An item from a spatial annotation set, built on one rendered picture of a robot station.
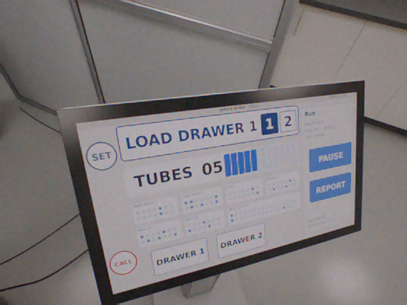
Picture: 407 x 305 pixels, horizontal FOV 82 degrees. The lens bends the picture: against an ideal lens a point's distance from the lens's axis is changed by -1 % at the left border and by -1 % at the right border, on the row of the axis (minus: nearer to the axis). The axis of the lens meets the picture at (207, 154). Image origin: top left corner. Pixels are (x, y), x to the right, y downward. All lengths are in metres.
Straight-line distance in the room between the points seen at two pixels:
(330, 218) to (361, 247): 1.34
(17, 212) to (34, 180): 0.23
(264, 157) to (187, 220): 0.17
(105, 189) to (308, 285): 1.39
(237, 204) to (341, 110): 0.26
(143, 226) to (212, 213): 0.11
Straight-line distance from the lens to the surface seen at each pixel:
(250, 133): 0.40
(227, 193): 0.40
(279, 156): 0.43
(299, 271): 1.61
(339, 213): 0.56
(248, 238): 0.45
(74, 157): 0.37
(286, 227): 0.49
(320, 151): 0.48
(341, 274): 1.73
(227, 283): 1.43
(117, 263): 0.42
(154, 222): 0.39
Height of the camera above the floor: 1.41
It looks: 49 degrees down
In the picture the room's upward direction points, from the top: 9 degrees clockwise
